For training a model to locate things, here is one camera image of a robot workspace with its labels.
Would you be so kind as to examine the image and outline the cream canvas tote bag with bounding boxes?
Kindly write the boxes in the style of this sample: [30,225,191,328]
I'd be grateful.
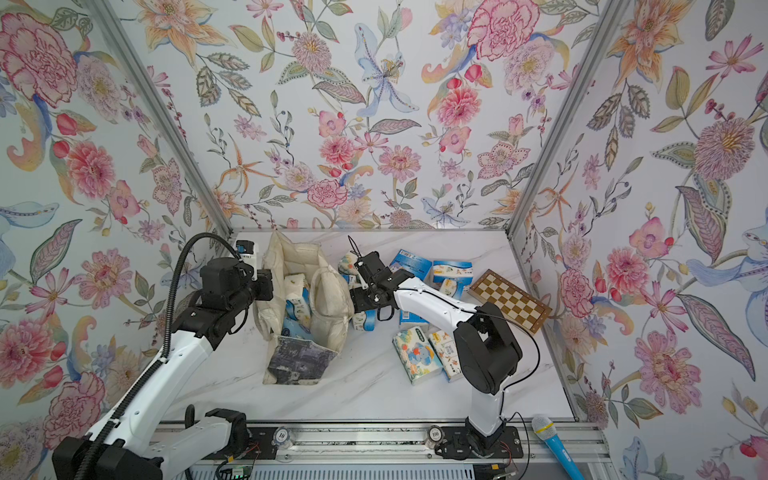
[255,232,354,385]

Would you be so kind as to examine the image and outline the orange blue tissue pack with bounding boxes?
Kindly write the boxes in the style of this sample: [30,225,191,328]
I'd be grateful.
[428,331,463,382]

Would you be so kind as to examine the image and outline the green cartoon tissue pack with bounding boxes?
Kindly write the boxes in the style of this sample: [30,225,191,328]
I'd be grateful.
[392,327,443,385]

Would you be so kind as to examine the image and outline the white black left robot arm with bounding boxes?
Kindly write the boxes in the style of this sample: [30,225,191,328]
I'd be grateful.
[52,258,273,479]

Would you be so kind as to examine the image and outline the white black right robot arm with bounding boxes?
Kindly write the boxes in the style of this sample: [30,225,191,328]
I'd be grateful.
[351,252,523,445]

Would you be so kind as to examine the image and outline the colourful tissue pack at back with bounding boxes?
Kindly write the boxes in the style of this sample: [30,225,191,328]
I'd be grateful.
[337,252,359,277]

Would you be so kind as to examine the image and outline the blue barcode tissue pack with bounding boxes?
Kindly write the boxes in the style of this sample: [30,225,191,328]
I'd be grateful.
[389,249,433,281]

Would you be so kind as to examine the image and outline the blue white floral tissue pack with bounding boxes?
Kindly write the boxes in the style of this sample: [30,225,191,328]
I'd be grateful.
[431,260,474,299]

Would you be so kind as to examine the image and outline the wooden chess board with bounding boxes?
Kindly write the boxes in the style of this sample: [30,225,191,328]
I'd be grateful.
[469,270,551,334]

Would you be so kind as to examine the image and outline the blue microphone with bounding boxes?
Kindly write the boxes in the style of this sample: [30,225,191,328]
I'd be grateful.
[531,414,585,480]

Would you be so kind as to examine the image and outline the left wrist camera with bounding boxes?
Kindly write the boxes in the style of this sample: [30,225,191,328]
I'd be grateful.
[235,240,258,269]

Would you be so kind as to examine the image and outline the metal base rail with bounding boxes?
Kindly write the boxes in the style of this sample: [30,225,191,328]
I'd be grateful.
[107,419,619,480]

